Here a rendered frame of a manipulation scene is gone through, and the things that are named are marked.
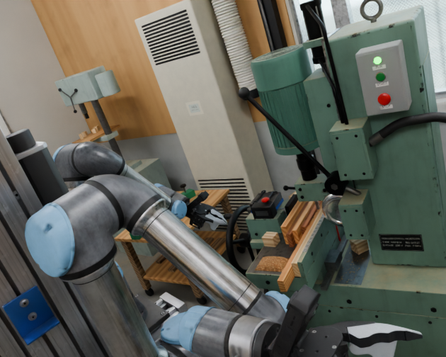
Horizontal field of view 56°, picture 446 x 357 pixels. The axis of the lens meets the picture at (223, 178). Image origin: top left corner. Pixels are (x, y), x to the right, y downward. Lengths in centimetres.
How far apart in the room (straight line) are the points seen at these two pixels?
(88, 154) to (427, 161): 101
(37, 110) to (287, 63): 323
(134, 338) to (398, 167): 81
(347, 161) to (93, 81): 252
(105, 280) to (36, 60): 362
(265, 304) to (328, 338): 23
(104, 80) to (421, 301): 263
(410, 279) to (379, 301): 11
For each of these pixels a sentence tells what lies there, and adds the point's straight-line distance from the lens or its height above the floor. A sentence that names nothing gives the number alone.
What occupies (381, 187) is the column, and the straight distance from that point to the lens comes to 129.
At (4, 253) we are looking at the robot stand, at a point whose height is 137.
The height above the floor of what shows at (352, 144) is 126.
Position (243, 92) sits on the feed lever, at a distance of 124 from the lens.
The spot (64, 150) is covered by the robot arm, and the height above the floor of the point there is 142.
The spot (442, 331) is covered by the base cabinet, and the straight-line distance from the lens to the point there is 143.
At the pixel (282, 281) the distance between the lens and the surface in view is 124.
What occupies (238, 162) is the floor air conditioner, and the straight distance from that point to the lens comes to 300.
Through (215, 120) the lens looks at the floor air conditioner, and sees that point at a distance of 295.
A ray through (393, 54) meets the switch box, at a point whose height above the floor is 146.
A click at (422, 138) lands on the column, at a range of 121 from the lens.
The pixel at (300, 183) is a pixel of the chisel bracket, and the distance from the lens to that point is 145.
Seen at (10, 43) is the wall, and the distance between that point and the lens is 425.
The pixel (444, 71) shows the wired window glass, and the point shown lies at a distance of 273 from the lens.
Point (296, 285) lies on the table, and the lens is 133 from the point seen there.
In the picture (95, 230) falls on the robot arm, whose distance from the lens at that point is 78.
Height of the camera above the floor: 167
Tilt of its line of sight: 21 degrees down
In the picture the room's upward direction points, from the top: 19 degrees counter-clockwise
